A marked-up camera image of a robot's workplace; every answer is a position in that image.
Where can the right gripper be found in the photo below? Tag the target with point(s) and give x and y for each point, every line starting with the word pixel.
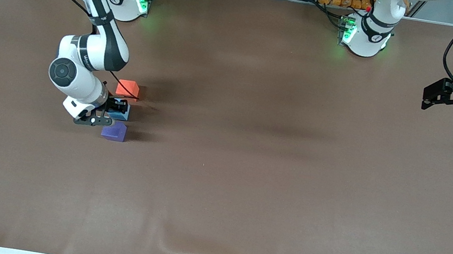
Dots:
pixel 113 105

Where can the light blue foam block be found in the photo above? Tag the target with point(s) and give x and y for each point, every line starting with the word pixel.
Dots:
pixel 122 116

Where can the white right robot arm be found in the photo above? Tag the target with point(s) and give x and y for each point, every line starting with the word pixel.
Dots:
pixel 93 51

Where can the purple foam block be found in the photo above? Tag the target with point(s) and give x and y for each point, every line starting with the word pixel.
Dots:
pixel 114 133

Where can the orange foam block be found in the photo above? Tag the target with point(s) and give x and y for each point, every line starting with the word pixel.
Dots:
pixel 126 87

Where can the brown table cloth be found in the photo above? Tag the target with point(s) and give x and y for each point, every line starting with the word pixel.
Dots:
pixel 242 202

